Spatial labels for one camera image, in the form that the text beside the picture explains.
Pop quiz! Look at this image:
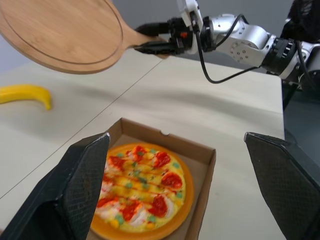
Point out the round wooden pizza peel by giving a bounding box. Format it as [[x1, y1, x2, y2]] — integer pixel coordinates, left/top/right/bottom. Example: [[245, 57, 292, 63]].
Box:
[[0, 0, 173, 75]]

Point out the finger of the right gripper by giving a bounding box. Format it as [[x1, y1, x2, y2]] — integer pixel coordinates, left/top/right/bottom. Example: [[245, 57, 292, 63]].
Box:
[[135, 21, 171, 37], [133, 41, 173, 56]]

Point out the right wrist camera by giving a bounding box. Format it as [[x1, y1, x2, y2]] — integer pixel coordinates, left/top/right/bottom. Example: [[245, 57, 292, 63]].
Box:
[[176, 0, 205, 55]]

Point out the toy pizza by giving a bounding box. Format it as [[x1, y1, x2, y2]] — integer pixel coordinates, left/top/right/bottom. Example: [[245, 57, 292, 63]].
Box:
[[90, 142, 195, 240]]

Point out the robot body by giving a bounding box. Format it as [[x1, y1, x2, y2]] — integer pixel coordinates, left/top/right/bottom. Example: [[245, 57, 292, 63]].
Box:
[[280, 0, 320, 43]]

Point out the brown cardboard pizza box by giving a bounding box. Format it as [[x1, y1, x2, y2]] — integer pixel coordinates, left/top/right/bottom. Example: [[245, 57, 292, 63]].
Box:
[[86, 117, 217, 240]]

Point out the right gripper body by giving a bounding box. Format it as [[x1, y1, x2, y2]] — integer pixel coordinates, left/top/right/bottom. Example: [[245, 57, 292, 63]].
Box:
[[166, 17, 198, 55]]

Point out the black cable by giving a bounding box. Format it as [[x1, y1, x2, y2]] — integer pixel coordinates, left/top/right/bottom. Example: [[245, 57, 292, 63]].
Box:
[[191, 13, 262, 85]]

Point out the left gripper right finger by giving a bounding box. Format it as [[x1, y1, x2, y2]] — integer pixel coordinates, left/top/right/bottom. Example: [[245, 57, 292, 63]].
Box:
[[244, 131, 320, 240]]

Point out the yellow banana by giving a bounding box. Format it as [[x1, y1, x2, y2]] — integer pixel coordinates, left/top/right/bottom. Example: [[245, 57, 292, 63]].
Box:
[[0, 84, 53, 111]]

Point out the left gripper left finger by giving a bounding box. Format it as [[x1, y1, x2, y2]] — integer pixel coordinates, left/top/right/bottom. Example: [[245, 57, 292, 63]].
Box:
[[0, 132, 111, 240]]

